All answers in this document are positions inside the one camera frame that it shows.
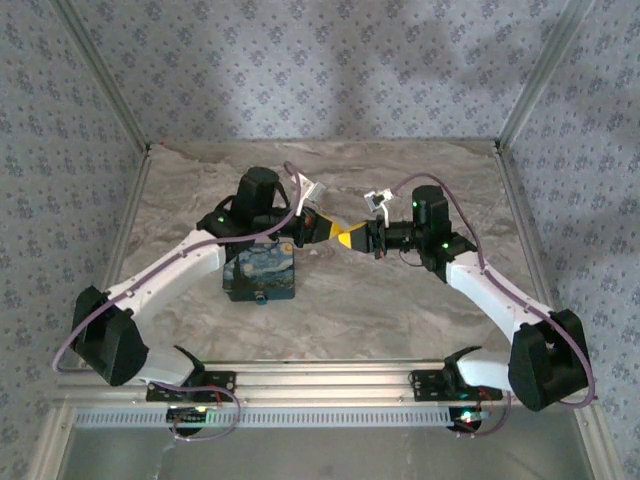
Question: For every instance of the starry night patterned box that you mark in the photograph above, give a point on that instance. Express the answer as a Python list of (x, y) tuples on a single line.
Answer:
[(260, 272)]

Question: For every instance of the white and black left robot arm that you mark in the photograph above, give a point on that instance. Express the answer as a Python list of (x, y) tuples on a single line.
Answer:
[(165, 270)]

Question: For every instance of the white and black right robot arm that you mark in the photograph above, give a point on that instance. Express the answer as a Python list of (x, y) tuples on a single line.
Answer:
[(480, 285)]

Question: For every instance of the grey metal panel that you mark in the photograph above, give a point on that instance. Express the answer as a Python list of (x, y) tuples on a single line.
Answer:
[(320, 455)]

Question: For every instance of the aluminium table side rail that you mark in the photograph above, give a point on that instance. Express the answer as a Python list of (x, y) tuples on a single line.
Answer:
[(525, 235), (127, 235)]

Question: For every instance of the aluminium mounting rail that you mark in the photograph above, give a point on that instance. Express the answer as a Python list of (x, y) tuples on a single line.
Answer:
[(320, 382)]

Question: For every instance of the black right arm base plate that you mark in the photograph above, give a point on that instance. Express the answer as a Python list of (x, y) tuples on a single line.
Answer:
[(430, 385)]

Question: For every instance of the aluminium frame post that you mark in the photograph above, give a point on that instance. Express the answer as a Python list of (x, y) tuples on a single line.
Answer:
[(545, 75), (100, 75)]

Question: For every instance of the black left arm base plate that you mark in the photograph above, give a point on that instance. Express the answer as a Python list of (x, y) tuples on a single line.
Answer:
[(222, 382)]

